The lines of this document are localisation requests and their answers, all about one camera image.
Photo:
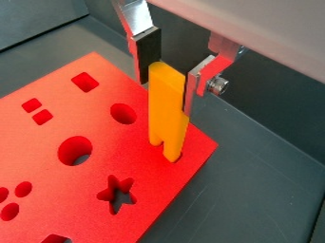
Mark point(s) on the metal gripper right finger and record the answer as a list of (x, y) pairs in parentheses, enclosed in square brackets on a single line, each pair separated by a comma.
[(205, 73)]

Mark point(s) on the red shape-sorter box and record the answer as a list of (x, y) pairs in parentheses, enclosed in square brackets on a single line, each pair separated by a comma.
[(82, 178)]

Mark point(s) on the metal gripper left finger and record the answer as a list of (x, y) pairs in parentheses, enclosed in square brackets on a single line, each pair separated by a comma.
[(143, 35)]

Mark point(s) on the yellow square-circle peg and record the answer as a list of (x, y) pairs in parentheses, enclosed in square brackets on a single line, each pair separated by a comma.
[(167, 120)]

